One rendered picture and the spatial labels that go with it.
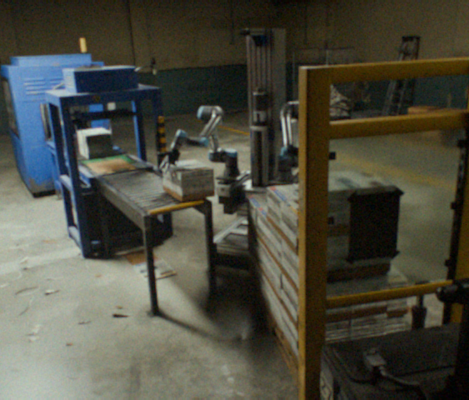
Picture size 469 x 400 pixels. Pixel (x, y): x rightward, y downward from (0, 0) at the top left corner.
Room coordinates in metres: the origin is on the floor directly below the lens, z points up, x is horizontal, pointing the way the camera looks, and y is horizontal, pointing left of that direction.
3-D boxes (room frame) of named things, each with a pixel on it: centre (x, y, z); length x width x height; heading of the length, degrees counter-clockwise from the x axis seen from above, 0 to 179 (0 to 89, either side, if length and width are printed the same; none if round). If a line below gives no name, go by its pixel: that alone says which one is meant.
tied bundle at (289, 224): (2.52, -0.49, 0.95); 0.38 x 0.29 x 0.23; 101
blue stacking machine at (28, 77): (7.18, 2.50, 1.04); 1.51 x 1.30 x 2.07; 29
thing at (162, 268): (3.94, 0.73, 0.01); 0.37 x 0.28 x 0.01; 29
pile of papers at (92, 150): (5.29, 1.49, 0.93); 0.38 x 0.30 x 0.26; 29
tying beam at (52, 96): (4.79, 1.21, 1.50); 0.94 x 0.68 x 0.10; 119
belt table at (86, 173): (4.79, 1.22, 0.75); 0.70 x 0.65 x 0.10; 29
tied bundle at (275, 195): (2.81, -0.44, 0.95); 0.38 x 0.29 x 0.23; 102
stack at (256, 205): (2.94, -0.41, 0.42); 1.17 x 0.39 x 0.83; 11
